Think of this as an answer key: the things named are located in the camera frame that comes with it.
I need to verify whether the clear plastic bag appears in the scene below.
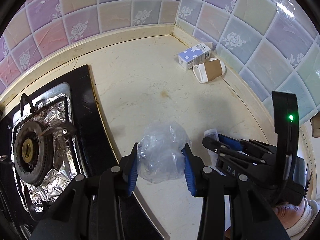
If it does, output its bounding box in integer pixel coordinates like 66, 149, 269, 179
137, 121, 190, 184

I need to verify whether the person's right hand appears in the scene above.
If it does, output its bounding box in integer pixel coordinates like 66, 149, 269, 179
272, 199, 305, 229

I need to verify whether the white sleeve cuff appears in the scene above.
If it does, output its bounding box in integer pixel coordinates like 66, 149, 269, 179
286, 198, 319, 239

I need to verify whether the brown paper coffee cup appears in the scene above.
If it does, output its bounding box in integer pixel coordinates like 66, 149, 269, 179
193, 57, 226, 84

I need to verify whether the black gas stove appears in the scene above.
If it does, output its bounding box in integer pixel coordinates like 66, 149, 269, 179
1, 65, 162, 239

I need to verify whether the foil stove liner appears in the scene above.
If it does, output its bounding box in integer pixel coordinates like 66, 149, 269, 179
11, 93, 84, 217

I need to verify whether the blue white milk carton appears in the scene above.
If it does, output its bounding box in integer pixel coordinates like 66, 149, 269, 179
178, 43, 211, 70

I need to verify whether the stove burner ring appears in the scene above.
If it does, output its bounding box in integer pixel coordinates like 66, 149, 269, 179
13, 120, 54, 187

